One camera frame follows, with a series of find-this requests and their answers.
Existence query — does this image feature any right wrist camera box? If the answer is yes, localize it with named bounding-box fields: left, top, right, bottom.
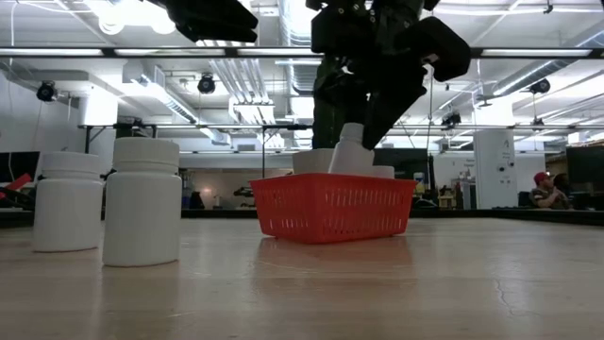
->
left=310, top=4, right=375, bottom=57

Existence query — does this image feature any red plastic slotted basket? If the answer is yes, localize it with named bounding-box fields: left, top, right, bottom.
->
left=249, top=172, right=419, bottom=246

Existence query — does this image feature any red flat object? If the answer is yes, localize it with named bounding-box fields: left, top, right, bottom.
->
left=0, top=172, right=33, bottom=196

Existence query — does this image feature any tall green cactus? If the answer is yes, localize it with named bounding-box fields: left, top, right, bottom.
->
left=311, top=54, right=350, bottom=150

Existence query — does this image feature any black computer monitor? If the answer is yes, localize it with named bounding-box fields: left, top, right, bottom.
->
left=0, top=150, right=42, bottom=184
left=565, top=145, right=604, bottom=196
left=375, top=148, right=431, bottom=180

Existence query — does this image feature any white ceiling air duct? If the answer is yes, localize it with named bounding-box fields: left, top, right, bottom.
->
left=117, top=65, right=232, bottom=145

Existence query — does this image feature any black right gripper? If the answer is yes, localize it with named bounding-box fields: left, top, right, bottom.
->
left=314, top=0, right=473, bottom=150

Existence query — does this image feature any silver round ventilation duct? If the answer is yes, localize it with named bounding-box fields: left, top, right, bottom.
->
left=277, top=0, right=315, bottom=47

